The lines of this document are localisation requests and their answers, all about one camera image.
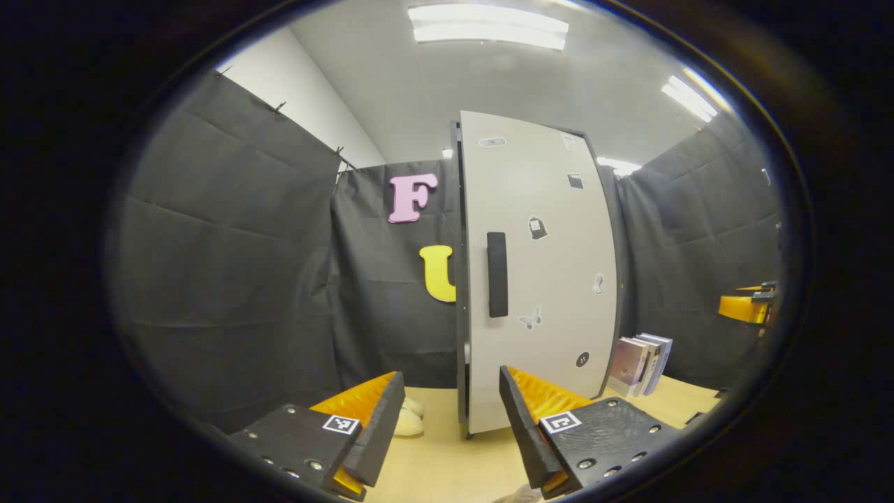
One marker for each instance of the dark grey cabinet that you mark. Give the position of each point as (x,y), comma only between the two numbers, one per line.
(461,279)

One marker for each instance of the white cover book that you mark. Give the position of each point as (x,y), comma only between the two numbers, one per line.
(651,367)

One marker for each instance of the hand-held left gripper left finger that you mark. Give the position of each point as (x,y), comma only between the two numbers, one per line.
(374,433)

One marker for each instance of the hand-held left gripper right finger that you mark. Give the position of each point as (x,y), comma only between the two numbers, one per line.
(520,433)

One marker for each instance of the grey blue cover book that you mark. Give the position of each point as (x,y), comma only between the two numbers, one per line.
(663,358)

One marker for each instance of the black backdrop cloth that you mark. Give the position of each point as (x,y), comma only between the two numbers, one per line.
(230,244)

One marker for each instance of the clear glass bottle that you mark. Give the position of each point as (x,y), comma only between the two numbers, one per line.
(517,494)

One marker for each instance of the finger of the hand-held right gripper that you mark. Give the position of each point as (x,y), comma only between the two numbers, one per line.
(744,307)

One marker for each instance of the cream plush toy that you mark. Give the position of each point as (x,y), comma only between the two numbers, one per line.
(408,423)

